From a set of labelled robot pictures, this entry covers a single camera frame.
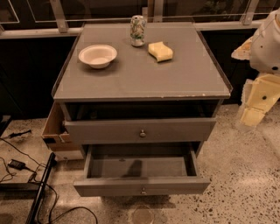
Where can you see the cardboard box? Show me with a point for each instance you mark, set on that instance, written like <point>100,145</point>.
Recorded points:
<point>57,138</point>

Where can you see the grey top drawer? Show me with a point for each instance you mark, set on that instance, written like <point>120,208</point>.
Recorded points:
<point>136,122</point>

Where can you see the metal railing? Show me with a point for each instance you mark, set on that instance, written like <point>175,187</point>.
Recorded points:
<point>66,14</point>

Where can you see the floral drink can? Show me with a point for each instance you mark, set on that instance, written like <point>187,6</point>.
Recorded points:
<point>137,28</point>

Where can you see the grey drawer cabinet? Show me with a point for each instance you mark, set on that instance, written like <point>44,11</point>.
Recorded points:
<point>192,74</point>

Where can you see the grey drawer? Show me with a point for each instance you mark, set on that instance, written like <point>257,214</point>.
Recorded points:
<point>136,122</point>
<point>140,169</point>

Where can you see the black bar on floor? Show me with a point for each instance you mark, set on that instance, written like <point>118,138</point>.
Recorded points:
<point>41,186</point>

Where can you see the yellow sponge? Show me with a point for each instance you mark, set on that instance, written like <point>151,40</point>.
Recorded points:
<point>160,51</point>

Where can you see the white paper bowl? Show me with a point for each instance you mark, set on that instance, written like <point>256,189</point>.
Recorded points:
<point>98,56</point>

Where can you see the black power adapter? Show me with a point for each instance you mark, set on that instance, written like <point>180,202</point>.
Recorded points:
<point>16,165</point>

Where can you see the yellow-white gripper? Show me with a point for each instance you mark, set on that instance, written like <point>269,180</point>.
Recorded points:
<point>266,51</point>

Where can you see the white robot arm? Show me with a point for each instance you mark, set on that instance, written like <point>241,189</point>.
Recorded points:
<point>262,50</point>

